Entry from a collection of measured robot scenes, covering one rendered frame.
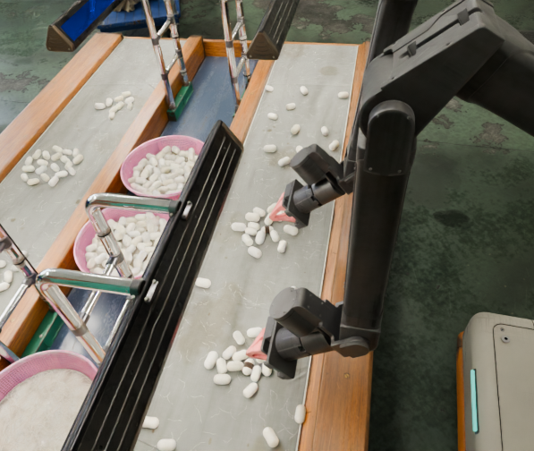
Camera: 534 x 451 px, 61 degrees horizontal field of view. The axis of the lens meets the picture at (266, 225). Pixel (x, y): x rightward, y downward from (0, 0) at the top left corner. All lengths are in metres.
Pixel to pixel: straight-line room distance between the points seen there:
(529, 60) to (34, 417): 0.98
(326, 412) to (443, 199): 1.63
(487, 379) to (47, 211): 1.34
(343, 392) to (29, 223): 0.93
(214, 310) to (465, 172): 1.78
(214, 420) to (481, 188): 1.87
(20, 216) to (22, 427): 0.60
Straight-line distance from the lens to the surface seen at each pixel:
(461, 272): 2.08
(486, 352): 1.58
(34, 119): 1.74
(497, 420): 1.50
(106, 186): 1.35
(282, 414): 0.91
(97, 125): 1.64
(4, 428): 1.07
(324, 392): 0.90
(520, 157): 2.72
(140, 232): 1.23
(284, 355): 0.79
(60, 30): 1.41
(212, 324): 1.01
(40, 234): 1.34
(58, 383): 1.06
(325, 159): 0.93
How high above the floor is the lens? 1.60
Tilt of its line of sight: 48 degrees down
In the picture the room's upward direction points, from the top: 6 degrees counter-clockwise
